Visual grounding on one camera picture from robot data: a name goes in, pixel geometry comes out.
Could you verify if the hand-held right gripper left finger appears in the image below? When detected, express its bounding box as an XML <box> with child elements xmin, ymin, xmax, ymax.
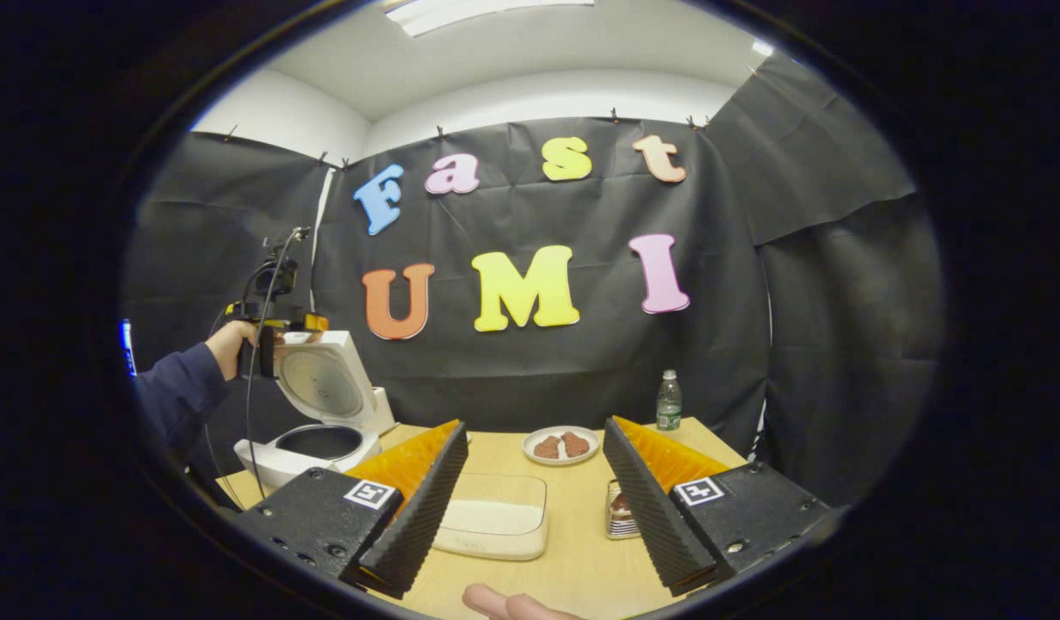
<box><xmin>232</xmin><ymin>420</ymin><xmax>470</xmax><ymax>599</ymax></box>

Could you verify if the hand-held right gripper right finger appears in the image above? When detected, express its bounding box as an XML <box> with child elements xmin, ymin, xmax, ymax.
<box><xmin>603</xmin><ymin>416</ymin><xmax>832</xmax><ymax>597</ymax></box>

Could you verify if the metal wire chopstick holder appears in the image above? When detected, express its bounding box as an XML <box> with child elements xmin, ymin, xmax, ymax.
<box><xmin>605</xmin><ymin>479</ymin><xmax>642</xmax><ymax>541</ymax></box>

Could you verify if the white rice cooker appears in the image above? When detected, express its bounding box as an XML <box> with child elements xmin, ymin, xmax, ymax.
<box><xmin>234</xmin><ymin>330</ymin><xmax>397</xmax><ymax>492</ymax></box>

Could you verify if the clear container of rice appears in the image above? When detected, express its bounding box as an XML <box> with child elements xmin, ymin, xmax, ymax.
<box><xmin>432</xmin><ymin>472</ymin><xmax>549</xmax><ymax>561</ymax></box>

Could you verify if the white round plate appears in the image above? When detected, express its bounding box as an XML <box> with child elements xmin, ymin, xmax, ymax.
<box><xmin>522</xmin><ymin>425</ymin><xmax>601</xmax><ymax>467</ymax></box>

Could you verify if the clear plastic water bottle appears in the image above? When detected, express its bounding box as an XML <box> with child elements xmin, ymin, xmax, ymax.
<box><xmin>655</xmin><ymin>370</ymin><xmax>684</xmax><ymax>431</ymax></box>

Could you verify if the ceiling light panel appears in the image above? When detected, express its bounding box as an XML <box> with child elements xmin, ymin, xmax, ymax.
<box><xmin>383</xmin><ymin>0</ymin><xmax>595</xmax><ymax>37</ymax></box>

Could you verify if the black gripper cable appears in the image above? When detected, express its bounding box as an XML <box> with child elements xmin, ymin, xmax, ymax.
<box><xmin>204</xmin><ymin>226</ymin><xmax>311</xmax><ymax>505</ymax></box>

